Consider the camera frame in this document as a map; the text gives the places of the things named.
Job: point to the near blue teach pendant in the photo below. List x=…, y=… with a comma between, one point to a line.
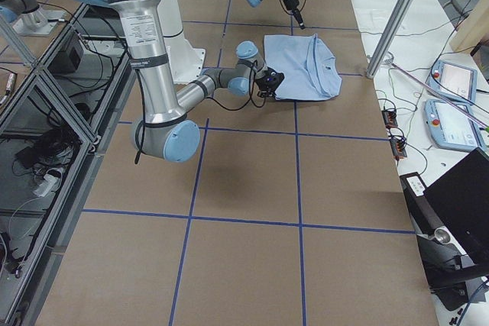
x=450, y=129

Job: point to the aluminium frame rack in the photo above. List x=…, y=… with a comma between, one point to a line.
x=63, y=114

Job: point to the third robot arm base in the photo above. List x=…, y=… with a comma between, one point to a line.
x=30, y=18

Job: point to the light blue t-shirt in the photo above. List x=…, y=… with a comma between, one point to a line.
x=308, y=66

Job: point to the orange connector block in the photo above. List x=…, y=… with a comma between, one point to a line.
x=396, y=136

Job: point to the white power strip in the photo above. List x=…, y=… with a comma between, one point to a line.
x=50, y=181

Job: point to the blue teach pendant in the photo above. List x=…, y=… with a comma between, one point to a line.
x=455, y=82
x=450, y=129

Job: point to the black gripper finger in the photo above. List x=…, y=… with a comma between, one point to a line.
x=298, y=17
x=266, y=94

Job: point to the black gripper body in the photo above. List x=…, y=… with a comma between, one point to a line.
x=263, y=83
x=290, y=4

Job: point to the far blue teach pendant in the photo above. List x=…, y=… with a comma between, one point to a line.
x=455, y=82

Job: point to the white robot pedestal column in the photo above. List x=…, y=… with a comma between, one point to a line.
x=186, y=62

